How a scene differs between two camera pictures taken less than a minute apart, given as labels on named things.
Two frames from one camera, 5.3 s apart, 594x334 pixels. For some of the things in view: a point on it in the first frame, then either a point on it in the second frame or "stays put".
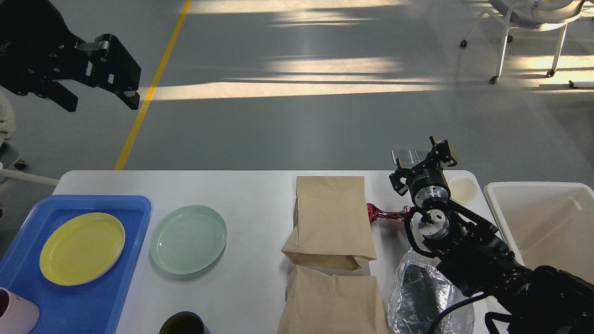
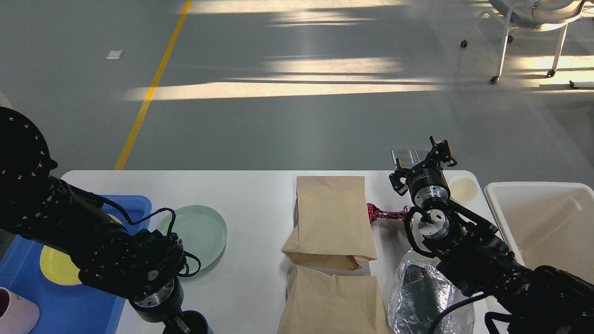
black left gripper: x=37 y=49 -> x=160 y=301
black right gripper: x=427 y=186 stays put
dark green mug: x=184 y=322 stays put
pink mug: x=18 y=315 stays put
